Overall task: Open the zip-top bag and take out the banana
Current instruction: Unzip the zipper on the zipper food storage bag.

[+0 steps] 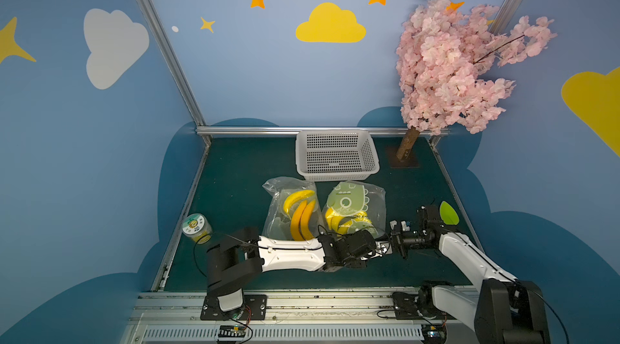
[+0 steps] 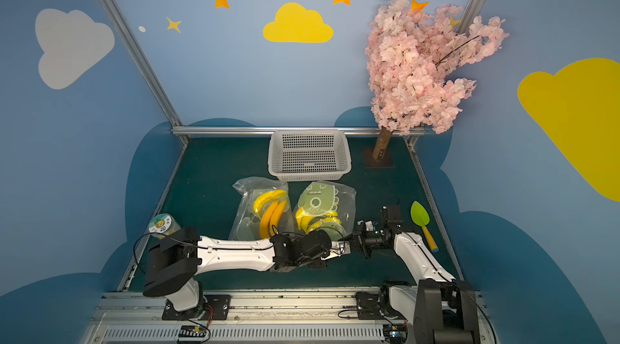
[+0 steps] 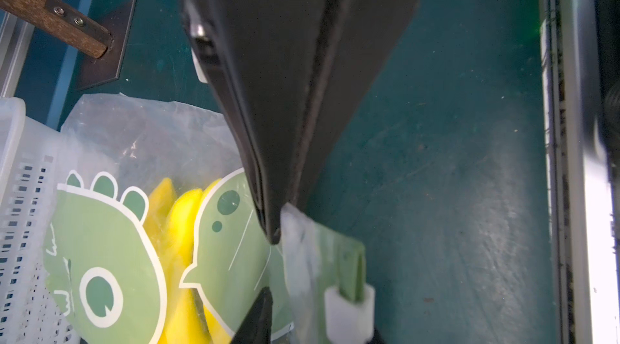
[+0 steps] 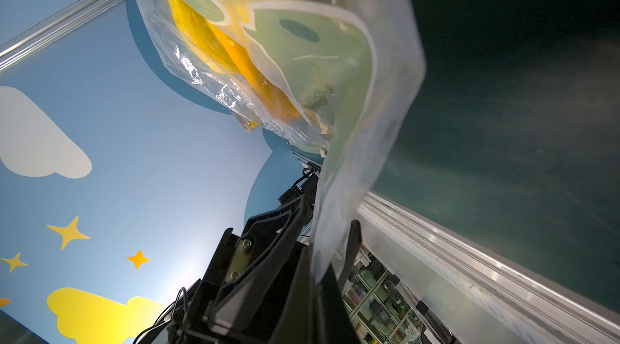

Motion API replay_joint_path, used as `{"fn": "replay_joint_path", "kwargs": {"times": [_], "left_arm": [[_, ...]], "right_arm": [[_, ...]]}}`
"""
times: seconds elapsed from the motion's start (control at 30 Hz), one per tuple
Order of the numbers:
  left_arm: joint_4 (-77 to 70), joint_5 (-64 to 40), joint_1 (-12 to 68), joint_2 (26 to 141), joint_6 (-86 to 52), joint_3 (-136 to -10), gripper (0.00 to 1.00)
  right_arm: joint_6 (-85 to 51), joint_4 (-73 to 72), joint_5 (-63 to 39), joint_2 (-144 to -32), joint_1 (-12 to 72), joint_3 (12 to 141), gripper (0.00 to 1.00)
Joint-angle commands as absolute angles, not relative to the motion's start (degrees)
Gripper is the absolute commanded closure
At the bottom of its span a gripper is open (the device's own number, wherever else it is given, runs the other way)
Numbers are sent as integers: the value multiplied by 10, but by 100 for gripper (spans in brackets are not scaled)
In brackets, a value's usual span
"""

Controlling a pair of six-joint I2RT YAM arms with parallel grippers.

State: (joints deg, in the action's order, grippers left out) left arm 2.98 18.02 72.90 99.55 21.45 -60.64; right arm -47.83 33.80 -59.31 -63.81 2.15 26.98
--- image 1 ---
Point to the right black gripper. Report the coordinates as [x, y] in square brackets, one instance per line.
[401, 240]

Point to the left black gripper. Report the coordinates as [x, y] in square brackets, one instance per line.
[370, 248]

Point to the yellow banana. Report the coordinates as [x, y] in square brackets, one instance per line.
[355, 224]

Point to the green printed zip bag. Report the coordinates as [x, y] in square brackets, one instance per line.
[359, 199]

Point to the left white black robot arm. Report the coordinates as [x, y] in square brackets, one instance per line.
[238, 259]

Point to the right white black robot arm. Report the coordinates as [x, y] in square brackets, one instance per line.
[502, 308]

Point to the yellow banana bag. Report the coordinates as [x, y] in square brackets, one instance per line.
[294, 198]
[333, 219]

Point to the orange banana bag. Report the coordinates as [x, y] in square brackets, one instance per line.
[305, 219]
[296, 218]

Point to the left clear zip bag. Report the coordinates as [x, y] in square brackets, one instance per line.
[278, 224]

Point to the yellow banana top left bag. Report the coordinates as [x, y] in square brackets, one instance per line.
[294, 198]

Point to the green toy shovel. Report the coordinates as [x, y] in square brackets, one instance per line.
[448, 214]

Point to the white perforated plastic basket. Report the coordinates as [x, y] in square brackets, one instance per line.
[335, 155]

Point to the pink blossom artificial tree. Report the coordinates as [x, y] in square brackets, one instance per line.
[442, 57]

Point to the small round labelled jar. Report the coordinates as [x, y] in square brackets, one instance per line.
[197, 228]

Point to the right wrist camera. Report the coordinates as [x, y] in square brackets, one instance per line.
[399, 227]

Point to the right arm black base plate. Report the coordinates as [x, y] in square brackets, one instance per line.
[409, 306]

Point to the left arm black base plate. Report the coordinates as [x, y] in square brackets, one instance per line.
[237, 306]

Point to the aluminium front rail frame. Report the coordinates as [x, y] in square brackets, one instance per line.
[346, 315]

